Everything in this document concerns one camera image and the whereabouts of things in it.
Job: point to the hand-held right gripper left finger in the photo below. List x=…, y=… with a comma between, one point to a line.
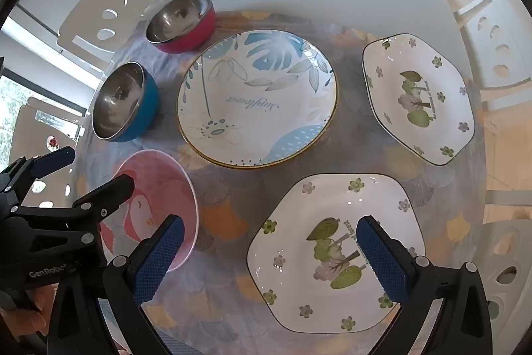
x=160, y=259

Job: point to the red steel bowl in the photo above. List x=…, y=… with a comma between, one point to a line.
x=195, y=34

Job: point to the window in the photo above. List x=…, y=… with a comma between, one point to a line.
x=12, y=109

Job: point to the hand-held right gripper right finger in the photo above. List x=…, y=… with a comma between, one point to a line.
x=382, y=259

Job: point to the person's left hand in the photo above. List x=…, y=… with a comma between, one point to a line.
x=29, y=317

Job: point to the pink ceramic bowl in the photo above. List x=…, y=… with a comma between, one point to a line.
x=166, y=188

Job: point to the round blue leaf plate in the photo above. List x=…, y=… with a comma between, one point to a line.
x=257, y=101

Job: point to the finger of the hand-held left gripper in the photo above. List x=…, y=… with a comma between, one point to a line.
x=50, y=163
x=106, y=197

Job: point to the white cutout chair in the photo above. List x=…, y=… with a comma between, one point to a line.
x=471, y=47
x=87, y=22
x=29, y=113
x=482, y=255

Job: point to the hexagonal white floral plate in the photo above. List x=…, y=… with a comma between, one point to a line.
x=390, y=80
x=299, y=276

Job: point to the scale pattern tablecloth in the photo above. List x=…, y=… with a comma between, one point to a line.
x=353, y=149

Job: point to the blue steel bowl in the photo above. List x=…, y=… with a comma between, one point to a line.
x=143, y=109

